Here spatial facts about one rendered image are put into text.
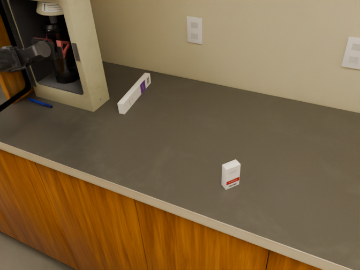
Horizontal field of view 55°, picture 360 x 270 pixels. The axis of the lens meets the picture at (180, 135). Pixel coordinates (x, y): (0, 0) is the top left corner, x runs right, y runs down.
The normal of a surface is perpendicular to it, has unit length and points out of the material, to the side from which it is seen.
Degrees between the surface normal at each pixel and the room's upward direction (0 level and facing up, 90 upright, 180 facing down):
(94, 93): 90
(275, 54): 90
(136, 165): 0
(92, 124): 0
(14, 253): 0
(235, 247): 90
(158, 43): 90
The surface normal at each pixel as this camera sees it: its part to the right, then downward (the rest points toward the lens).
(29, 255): -0.05, -0.79
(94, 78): 0.89, 0.25
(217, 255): -0.45, 0.57
